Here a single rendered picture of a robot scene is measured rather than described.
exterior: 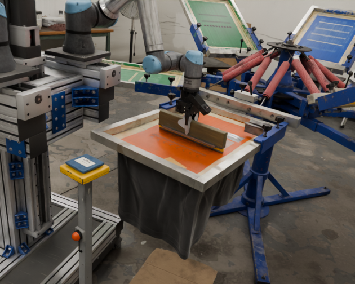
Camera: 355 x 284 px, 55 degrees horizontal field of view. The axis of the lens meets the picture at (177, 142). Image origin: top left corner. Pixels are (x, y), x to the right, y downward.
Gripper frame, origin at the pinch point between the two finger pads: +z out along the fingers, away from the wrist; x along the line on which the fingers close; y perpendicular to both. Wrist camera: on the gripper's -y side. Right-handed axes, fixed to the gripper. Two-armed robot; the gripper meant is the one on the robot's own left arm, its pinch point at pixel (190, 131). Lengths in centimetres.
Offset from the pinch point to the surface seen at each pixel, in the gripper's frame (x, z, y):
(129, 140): 20.8, 4.2, 18.5
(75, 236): 55, 34, 13
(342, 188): -207, 102, -49
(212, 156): 6.2, 5.2, -16.0
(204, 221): 11.6, 34.0, -19.1
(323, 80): -100, -15, -30
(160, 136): 6.9, 4.4, 11.6
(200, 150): 4.6, 5.0, -9.0
